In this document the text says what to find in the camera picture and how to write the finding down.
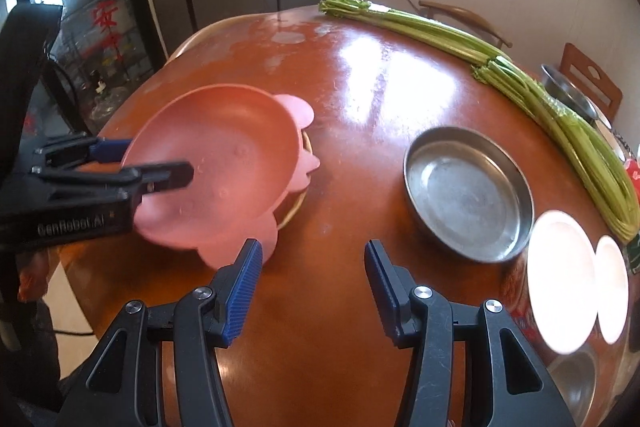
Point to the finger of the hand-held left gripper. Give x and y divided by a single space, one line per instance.
112 150
170 174

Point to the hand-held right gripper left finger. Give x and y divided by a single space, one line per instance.
244 289

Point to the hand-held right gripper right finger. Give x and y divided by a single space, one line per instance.
384 294

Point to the pink lobed plate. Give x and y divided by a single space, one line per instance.
225 162

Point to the round steel pan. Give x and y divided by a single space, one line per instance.
465 197

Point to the large white bowl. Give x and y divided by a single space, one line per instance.
560 282

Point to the small white plate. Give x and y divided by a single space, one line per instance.
612 289

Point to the person's left hand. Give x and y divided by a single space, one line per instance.
34 277

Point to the woven bamboo tray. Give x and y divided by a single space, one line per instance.
299 187

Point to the glass door with red paper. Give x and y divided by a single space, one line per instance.
85 22

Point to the shallow steel bowl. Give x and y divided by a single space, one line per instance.
575 387

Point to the thick celery bunch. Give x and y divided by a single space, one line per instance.
580 142

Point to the thin celery bunch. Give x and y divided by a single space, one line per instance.
415 24

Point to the deep steel bowl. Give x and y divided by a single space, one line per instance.
565 89

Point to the curved-back wooden chair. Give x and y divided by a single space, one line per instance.
465 14

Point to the slotted-back wooden chair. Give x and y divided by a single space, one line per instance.
592 77

